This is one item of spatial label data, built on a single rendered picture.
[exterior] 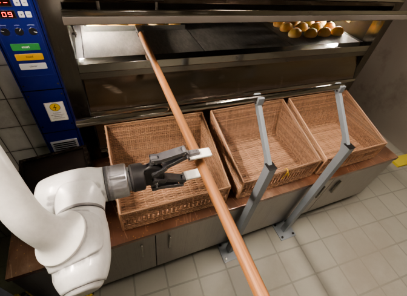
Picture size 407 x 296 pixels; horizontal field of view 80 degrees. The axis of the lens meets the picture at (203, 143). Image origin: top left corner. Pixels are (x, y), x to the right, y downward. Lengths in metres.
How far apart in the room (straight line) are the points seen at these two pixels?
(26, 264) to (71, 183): 0.75
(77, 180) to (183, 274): 1.29
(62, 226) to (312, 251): 1.85
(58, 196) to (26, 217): 0.16
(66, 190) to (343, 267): 1.95
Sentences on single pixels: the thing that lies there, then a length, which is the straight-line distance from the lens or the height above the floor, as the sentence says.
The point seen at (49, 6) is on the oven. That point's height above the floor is 1.40.
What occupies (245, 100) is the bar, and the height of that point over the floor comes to 1.17.
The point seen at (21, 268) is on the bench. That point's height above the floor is 0.58.
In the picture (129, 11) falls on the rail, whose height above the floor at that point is 1.43.
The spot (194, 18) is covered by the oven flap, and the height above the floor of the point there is 1.41.
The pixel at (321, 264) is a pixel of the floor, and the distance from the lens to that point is 2.12.
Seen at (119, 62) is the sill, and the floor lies 1.18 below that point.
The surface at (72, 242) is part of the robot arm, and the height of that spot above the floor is 1.27.
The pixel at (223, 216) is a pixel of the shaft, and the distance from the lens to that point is 0.61.
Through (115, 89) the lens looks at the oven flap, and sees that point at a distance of 1.28.
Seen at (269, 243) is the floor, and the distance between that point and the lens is 2.01.
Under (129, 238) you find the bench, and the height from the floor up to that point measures 0.58.
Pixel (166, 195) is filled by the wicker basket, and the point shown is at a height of 0.59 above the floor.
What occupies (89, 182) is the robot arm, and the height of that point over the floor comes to 1.24.
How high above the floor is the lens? 1.73
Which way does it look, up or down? 45 degrees down
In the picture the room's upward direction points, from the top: 10 degrees clockwise
